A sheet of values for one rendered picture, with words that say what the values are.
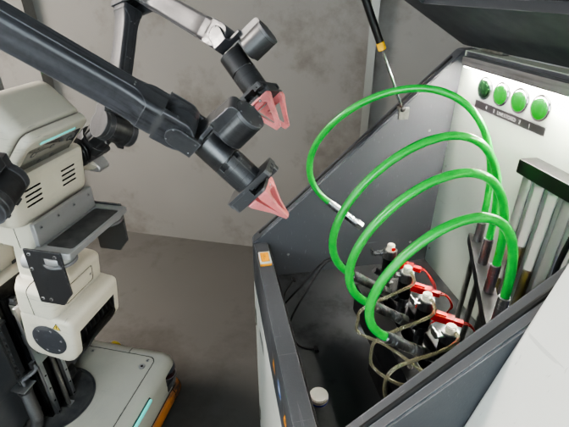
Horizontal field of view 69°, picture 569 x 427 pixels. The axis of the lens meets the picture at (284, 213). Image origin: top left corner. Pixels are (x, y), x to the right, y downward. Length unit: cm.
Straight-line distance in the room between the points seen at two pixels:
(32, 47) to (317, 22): 180
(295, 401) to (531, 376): 38
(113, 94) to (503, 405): 70
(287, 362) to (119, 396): 100
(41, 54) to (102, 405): 130
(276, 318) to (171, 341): 140
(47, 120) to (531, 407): 103
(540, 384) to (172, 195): 259
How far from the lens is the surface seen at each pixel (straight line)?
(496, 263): 81
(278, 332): 91
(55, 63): 71
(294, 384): 82
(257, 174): 74
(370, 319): 64
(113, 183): 313
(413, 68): 236
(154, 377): 178
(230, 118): 69
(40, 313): 131
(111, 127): 121
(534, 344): 61
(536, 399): 62
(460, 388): 65
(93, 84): 71
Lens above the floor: 159
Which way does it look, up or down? 29 degrees down
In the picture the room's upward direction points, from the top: straight up
